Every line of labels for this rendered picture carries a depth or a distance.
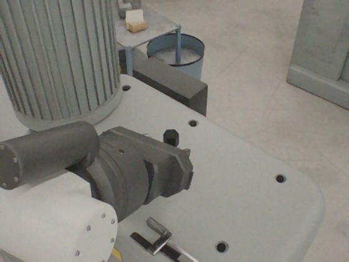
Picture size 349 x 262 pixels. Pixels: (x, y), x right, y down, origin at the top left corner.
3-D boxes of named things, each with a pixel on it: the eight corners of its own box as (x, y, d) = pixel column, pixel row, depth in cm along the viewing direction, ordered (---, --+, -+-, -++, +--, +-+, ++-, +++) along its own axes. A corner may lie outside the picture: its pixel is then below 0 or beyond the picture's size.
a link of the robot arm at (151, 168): (97, 176, 51) (35, 206, 41) (109, 106, 49) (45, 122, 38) (182, 214, 47) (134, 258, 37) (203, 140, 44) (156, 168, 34)
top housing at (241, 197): (315, 242, 66) (344, 188, 55) (229, 370, 52) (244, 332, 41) (126, 123, 88) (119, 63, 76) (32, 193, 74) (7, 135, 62)
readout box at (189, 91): (207, 140, 114) (212, 82, 99) (187, 158, 109) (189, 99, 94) (156, 110, 123) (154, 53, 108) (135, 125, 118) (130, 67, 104)
